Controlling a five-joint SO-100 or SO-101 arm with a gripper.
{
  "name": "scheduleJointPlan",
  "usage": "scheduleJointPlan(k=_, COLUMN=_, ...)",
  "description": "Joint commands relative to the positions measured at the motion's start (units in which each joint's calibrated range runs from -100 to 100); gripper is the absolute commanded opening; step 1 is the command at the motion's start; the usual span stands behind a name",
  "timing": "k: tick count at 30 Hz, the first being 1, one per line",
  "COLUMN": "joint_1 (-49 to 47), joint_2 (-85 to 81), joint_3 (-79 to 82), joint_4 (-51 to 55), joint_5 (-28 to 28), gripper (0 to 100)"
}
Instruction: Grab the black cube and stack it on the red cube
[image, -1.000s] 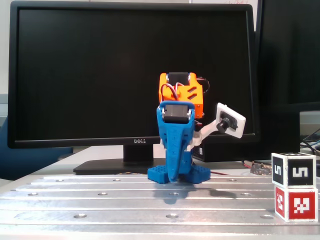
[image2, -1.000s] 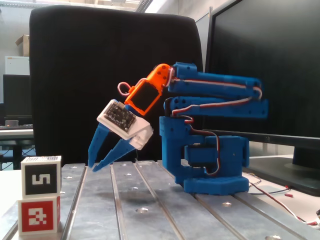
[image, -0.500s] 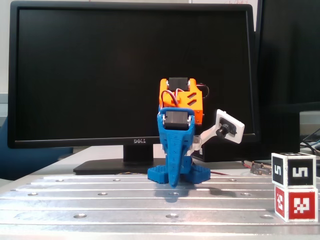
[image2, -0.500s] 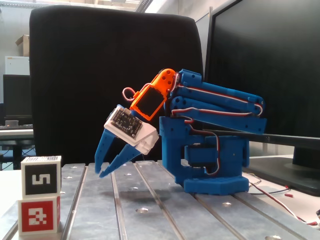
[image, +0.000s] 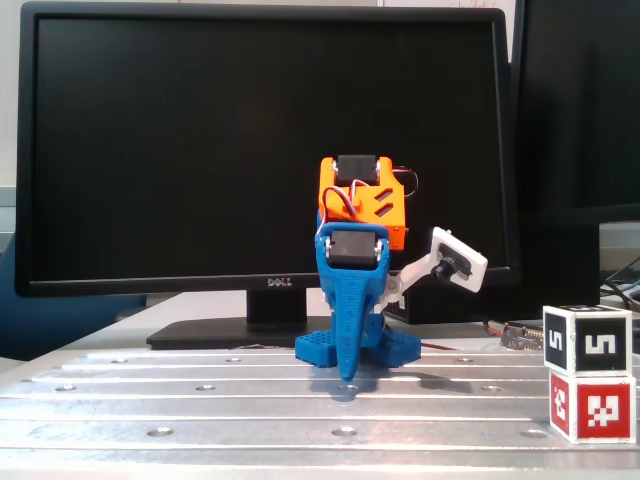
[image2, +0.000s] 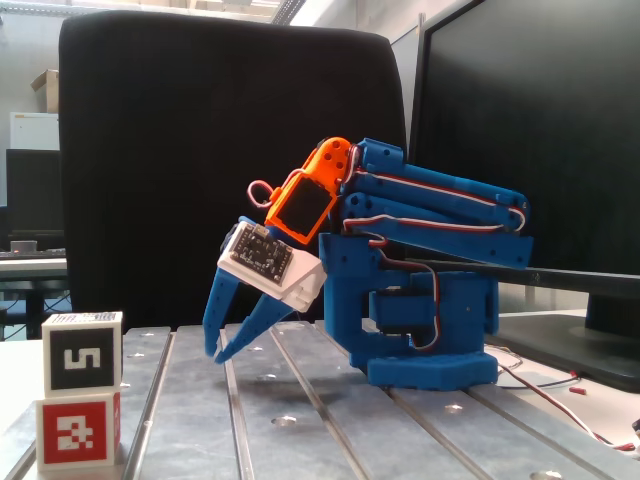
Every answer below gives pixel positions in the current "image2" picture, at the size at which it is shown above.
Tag blue gripper black motor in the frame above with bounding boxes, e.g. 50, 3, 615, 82
201, 214, 297, 363

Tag black cube with number five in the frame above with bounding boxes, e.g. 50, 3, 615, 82
41, 311, 125, 394

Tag red cube with white pattern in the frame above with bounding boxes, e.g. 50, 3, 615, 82
34, 391, 122, 473

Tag black office chair backrest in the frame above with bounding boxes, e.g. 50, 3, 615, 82
58, 10, 409, 337

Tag white background desk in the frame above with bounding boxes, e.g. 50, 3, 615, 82
0, 254, 70, 294

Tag dark background monitor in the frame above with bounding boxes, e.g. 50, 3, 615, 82
5, 148, 64, 234

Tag white cabinet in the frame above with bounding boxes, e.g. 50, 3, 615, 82
9, 112, 60, 150

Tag cardboard box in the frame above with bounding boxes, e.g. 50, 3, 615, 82
30, 68, 60, 114

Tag black Dell monitor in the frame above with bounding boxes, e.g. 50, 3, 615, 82
405, 0, 640, 394

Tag white camera mount circuit board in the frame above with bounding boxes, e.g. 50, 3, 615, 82
217, 222, 329, 314

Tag aluminium slotted base plate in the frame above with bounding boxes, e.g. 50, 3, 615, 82
0, 322, 636, 480

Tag red white servo cable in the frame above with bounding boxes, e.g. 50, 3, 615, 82
492, 349, 639, 451

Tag thin wires with red connectors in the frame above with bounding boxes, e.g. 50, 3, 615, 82
494, 344, 589, 396

